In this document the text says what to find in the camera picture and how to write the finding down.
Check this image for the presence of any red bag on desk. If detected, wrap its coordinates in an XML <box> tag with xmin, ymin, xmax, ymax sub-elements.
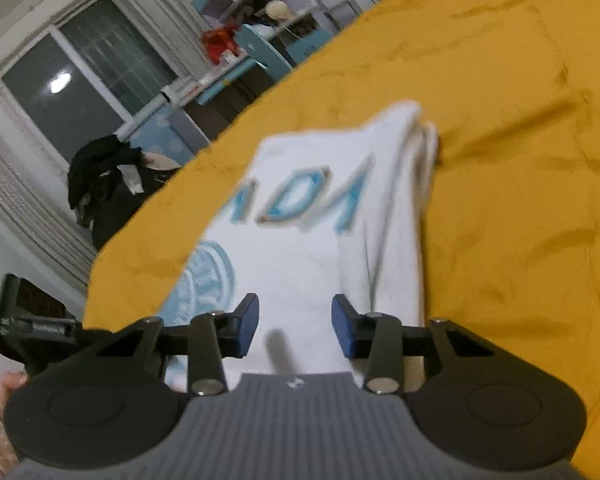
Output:
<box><xmin>201</xmin><ymin>24</ymin><xmax>240</xmax><ymax>65</ymax></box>

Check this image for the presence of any white Nevada sweatshirt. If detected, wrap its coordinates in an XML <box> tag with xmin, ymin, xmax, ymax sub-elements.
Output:
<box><xmin>160</xmin><ymin>101</ymin><xmax>438</xmax><ymax>386</ymax></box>

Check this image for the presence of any mustard yellow quilted bedspread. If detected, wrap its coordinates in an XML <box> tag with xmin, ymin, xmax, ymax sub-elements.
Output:
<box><xmin>84</xmin><ymin>0</ymin><xmax>600</xmax><ymax>479</ymax></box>

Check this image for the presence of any blue wooden chair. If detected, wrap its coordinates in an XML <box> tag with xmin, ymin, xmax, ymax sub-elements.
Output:
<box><xmin>235</xmin><ymin>25</ymin><xmax>294</xmax><ymax>81</ymax></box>

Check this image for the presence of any black clothes pile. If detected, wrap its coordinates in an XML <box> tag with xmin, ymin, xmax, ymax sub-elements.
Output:
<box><xmin>68</xmin><ymin>134</ymin><xmax>181</xmax><ymax>250</ymax></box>

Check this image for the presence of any window with white frame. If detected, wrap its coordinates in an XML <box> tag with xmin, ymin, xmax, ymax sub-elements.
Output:
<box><xmin>0</xmin><ymin>0</ymin><xmax>193</xmax><ymax>165</ymax></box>

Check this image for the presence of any cream knitted hat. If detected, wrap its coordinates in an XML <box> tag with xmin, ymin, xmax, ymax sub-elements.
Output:
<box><xmin>264</xmin><ymin>0</ymin><xmax>292</xmax><ymax>23</ymax></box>

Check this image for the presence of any white blue desk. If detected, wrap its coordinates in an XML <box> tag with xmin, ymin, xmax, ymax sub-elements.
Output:
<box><xmin>162</xmin><ymin>25</ymin><xmax>332</xmax><ymax>136</ymax></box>

